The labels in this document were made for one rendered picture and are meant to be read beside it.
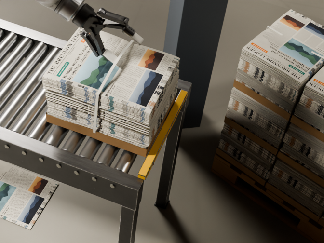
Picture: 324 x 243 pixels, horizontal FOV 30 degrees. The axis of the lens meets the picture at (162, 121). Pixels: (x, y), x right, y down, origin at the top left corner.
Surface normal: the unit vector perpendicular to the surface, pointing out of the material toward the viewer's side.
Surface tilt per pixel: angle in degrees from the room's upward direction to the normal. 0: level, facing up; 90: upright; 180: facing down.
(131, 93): 1
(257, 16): 0
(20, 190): 1
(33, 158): 90
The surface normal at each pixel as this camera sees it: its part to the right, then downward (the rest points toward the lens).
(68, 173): -0.35, 0.68
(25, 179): 0.08, -0.66
